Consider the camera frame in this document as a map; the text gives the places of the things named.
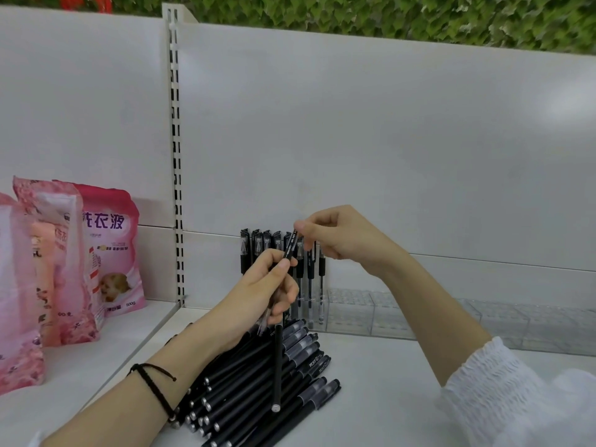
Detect person's right hand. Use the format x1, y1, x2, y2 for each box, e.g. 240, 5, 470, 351
294, 205, 402, 278

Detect person's left hand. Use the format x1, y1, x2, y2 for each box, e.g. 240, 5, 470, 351
218, 249, 300, 344

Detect black pen with white print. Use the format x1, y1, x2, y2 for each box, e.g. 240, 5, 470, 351
255, 222, 301, 336

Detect black pen with silver end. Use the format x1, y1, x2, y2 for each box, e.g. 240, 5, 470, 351
271, 323, 284, 413

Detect person's right forearm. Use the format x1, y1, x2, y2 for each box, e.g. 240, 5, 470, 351
372, 250, 494, 388

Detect person's left forearm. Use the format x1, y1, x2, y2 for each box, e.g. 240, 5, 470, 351
41, 316, 243, 447

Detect row of standing black pens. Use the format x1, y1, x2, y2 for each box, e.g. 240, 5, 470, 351
239, 228, 327, 327

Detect pile of black pens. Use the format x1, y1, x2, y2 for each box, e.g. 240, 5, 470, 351
169, 318, 343, 447

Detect white slotted shelf upright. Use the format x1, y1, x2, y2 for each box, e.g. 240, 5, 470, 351
161, 2, 188, 309

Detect pink bag with purple print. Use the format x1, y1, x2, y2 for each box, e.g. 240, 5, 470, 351
74, 183, 148, 318

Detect clear acrylic pen holder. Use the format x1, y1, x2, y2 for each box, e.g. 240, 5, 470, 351
298, 286, 596, 358

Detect pale pink floral bag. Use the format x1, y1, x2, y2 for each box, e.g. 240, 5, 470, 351
12, 176, 102, 344

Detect green artificial leaf hedge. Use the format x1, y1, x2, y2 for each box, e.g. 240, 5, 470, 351
111, 0, 596, 55

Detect peach coloured bag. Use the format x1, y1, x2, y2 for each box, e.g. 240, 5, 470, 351
29, 220, 62, 348

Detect pink translucent floral bag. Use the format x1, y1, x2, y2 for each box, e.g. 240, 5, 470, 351
0, 192, 46, 397

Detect white smocked sleeve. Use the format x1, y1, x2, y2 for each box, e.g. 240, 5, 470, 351
434, 336, 596, 447

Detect red artificial flowers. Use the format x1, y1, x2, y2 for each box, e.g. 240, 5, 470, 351
55, 0, 115, 14

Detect black braided bracelet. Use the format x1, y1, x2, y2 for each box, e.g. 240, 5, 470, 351
128, 363, 178, 423

